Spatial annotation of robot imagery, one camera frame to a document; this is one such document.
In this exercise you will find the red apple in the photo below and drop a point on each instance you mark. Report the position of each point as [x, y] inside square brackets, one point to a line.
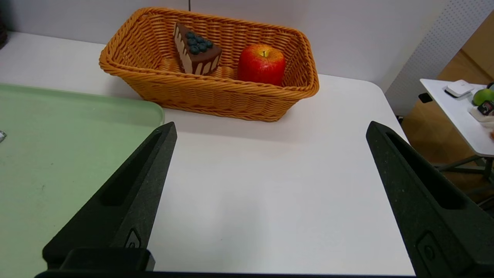
[260, 67]

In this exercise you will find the green round fruit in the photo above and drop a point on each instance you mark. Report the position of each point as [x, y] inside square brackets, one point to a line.
[484, 96]

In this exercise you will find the light green plastic tray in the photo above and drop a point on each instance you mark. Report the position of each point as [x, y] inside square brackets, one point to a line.
[58, 162]

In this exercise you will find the small white box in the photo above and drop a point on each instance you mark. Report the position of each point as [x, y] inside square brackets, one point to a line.
[459, 88]

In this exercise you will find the chocolate blueberry cake slice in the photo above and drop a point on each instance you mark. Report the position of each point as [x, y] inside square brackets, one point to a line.
[197, 58]

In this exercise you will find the white side table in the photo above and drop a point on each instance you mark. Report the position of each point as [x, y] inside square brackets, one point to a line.
[463, 116]

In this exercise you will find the small black red item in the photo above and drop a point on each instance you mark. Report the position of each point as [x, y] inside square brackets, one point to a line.
[487, 107]

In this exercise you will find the orange wicker basket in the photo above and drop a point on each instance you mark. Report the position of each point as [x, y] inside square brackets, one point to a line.
[216, 102]

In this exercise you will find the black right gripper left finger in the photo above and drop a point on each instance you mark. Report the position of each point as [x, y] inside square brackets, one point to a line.
[127, 208]

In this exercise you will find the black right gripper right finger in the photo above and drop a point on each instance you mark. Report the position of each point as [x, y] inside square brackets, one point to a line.
[432, 216]

